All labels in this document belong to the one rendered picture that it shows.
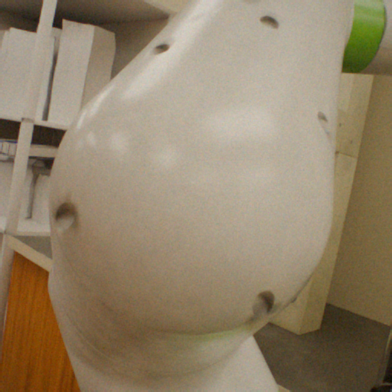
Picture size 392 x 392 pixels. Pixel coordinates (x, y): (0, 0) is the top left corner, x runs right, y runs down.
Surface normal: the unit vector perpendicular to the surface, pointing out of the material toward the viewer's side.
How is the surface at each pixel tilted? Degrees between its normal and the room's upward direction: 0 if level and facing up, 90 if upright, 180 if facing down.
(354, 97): 90
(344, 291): 90
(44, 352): 90
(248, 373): 44
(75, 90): 95
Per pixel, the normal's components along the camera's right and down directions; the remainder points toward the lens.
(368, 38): 0.22, 0.50
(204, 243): 0.07, 0.19
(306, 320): 0.71, 0.19
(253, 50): 0.24, -0.61
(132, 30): -0.68, -0.07
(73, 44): 0.48, 0.05
